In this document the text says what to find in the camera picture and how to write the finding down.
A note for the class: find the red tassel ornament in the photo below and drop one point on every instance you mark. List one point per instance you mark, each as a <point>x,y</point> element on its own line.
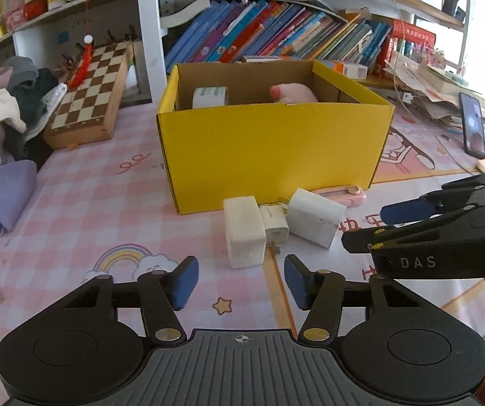
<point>82,65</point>

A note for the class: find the purple cloth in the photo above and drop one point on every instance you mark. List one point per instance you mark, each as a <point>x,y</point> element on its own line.
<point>1,194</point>

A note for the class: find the row of colourful books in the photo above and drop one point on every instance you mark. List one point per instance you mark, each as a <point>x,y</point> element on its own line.
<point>276,34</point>

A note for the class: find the orange and white small box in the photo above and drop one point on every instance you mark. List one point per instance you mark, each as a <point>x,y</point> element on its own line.
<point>350,69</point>

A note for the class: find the stack of papers and books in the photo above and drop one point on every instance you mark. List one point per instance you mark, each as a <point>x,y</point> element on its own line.
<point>432,89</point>

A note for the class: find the pink plush pig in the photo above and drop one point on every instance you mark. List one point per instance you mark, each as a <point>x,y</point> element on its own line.
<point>293,93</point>

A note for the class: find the white metal bookshelf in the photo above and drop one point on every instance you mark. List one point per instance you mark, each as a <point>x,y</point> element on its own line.
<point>147,29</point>

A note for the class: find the black smartphone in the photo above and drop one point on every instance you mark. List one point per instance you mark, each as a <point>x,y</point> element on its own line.
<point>473,124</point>

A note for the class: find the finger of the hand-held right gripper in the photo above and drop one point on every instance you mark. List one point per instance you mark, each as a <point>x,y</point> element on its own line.
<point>365,239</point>
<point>407,211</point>

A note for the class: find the wooden chess board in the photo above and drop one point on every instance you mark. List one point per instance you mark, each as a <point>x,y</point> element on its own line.
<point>90,93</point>

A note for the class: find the white corner shelf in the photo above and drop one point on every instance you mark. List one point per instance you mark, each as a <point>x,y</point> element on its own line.
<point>56,36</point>

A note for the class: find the small black box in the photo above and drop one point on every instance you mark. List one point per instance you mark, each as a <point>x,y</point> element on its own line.
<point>454,7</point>

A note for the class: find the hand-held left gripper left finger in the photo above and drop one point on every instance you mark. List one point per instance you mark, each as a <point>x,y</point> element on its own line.
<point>185,283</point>

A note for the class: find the red book box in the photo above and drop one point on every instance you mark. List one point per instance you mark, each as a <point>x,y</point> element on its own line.
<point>413,33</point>

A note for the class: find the clear packing tape roll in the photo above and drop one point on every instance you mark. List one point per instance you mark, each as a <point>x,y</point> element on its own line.
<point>210,97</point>

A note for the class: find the pink printed desk mat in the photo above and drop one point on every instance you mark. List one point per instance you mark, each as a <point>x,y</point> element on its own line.
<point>77,203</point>

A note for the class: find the white charger block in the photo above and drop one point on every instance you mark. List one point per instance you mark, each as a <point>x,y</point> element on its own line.
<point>244,232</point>
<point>316,218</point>

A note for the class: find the yellow cardboard box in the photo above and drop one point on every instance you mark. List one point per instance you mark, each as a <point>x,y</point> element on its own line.
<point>267,152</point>

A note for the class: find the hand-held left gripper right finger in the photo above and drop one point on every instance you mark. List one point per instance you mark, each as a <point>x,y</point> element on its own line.
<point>296,281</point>

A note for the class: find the small white plug adapter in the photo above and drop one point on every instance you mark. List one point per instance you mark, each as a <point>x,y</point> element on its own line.
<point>275,226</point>

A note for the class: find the pile of clothes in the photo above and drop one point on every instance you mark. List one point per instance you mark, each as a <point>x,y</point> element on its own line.
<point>9,101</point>

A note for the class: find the red round jar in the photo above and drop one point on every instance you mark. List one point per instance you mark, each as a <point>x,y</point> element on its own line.
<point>35,4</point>

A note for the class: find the pink utility knife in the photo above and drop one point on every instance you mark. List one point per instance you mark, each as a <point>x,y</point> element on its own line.
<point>348,194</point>

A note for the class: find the artificial flower bunch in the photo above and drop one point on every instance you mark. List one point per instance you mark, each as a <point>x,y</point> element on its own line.
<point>430,57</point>

